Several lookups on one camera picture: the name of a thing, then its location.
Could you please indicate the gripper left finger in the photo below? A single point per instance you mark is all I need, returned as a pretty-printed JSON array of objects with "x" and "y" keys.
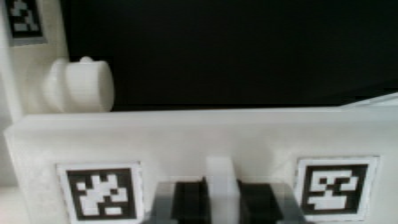
[{"x": 182, "y": 203}]

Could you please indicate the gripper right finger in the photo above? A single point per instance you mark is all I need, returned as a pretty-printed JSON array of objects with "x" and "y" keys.
[{"x": 269, "y": 206}]

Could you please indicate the white cabinet door panel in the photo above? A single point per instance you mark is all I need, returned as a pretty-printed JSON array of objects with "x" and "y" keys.
[
  {"x": 169, "y": 139},
  {"x": 47, "y": 84}
]

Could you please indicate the white cabinet body box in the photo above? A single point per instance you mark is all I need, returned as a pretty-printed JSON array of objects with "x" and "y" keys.
[{"x": 382, "y": 101}]

